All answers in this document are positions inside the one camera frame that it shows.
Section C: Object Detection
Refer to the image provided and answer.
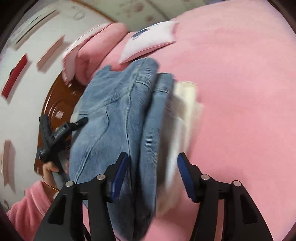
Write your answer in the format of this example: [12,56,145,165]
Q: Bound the blue denim jacket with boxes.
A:
[69,58,175,240]

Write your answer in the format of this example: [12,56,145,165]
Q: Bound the pink sleeve forearm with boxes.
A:
[6,181,57,240]

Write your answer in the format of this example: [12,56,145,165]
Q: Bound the folded white clothes stack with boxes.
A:
[156,81,203,217]

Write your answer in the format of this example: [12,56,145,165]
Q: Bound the person left hand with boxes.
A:
[42,162,59,202]

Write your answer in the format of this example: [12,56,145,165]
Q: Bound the wooden headboard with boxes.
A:
[33,71,86,175]

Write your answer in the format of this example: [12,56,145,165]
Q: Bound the folded pink quilt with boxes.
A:
[62,23,127,86]

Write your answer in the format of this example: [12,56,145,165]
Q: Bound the white printed pillow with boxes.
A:
[119,21,178,64]

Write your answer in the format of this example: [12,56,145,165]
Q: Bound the floral sliding wardrobe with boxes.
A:
[77,0,209,31]

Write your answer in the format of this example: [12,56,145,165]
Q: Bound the pink bed blanket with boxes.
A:
[82,0,296,241]

